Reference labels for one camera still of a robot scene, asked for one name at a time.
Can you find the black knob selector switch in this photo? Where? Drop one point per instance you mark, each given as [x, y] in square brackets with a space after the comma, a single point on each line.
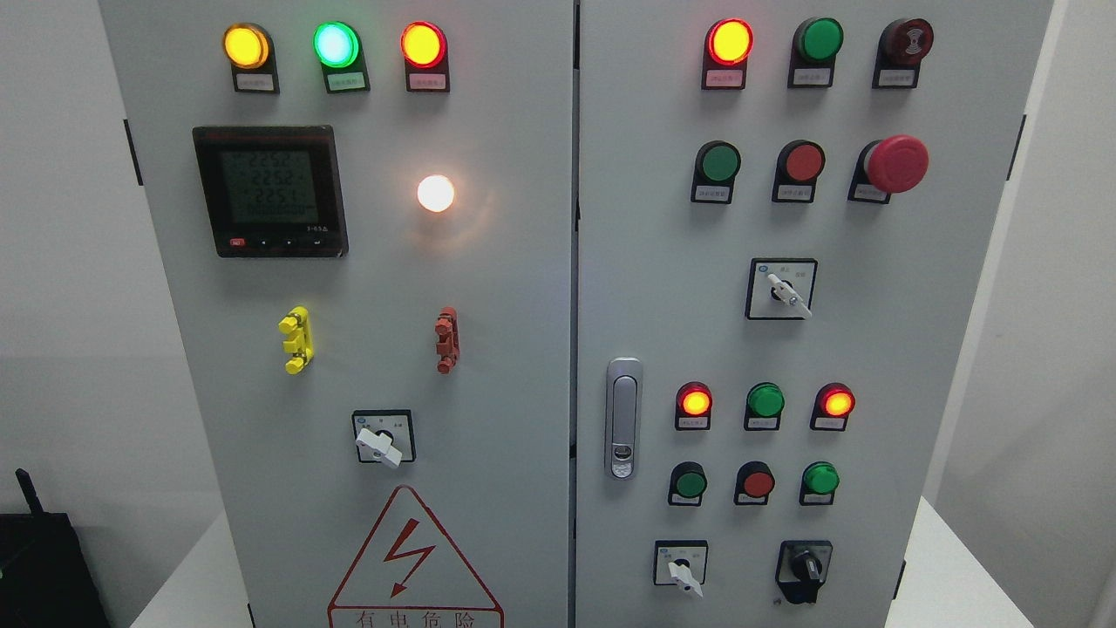
[802, 568]

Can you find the red terminal connector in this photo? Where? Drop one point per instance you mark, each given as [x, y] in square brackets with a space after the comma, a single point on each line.
[447, 340]

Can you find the red lit light middle left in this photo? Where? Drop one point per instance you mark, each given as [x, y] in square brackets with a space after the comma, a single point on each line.
[693, 407]

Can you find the white glowing lamp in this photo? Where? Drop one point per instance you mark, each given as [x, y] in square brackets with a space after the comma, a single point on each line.
[436, 193]

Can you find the green push button lower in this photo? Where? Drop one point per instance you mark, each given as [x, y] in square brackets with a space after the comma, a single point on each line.
[687, 484]

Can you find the green push button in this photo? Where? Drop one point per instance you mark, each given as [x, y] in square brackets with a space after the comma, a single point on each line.
[687, 484]
[714, 174]

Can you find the grey left cabinet door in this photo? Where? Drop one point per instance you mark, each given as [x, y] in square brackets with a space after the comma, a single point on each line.
[492, 436]

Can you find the grey cabinet door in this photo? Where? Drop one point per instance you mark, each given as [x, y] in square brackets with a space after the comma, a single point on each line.
[665, 280]
[492, 436]

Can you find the green push button upper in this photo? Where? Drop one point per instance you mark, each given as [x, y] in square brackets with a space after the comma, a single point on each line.
[714, 174]

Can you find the green light middle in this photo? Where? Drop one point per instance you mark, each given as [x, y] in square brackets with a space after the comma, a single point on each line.
[764, 405]

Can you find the grey right cabinet door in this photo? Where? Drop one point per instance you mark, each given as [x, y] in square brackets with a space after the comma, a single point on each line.
[665, 280]

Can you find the red push button lower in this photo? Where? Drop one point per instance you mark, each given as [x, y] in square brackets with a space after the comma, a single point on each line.
[754, 484]

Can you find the red push button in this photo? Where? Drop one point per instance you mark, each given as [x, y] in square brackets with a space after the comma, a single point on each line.
[754, 484]
[798, 168]

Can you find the yellow terminal connector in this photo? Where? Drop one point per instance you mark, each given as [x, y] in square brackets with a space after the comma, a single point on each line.
[295, 327]

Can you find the red push button upper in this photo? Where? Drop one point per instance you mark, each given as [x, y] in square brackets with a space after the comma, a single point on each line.
[798, 168]

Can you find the red light middle right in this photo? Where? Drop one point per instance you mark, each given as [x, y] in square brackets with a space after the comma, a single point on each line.
[832, 407]

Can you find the red ringed lit indicator light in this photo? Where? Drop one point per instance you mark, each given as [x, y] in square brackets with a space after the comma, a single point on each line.
[426, 58]

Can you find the red lightning warning sticker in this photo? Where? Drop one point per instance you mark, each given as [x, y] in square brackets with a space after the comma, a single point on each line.
[410, 573]

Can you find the green light lower right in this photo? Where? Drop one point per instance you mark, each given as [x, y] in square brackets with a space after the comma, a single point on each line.
[819, 484]

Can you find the black digital power meter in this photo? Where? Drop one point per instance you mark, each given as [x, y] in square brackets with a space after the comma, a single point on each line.
[272, 190]

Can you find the red lit light right top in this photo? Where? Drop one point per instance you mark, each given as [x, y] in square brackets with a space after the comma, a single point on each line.
[726, 50]

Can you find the green lit indicator light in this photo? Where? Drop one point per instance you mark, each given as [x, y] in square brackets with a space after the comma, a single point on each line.
[341, 58]

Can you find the red emergency stop button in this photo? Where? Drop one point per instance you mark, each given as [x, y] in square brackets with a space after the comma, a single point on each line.
[888, 167]

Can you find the green light right top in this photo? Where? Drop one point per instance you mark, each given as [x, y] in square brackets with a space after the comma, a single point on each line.
[815, 45]

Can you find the yellow indicator light top left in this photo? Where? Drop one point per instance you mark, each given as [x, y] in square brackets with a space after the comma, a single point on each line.
[251, 55]

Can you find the dark red buzzer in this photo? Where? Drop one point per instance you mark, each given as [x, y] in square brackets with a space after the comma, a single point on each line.
[902, 47]

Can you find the black device with antenna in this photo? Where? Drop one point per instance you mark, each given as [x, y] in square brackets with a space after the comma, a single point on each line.
[46, 581]

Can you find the silver door handle lock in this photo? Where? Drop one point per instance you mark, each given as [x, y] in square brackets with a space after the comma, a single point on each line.
[623, 406]

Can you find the white selector switch left door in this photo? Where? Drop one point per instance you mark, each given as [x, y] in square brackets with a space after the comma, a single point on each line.
[385, 436]

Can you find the white selector switch upper right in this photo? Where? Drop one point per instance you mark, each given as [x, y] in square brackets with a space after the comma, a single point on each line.
[781, 288]

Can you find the white selector switch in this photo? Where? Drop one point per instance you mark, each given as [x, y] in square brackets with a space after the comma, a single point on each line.
[781, 288]
[681, 564]

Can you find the white selector switch lower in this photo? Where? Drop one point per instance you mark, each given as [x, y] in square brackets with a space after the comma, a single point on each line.
[681, 564]

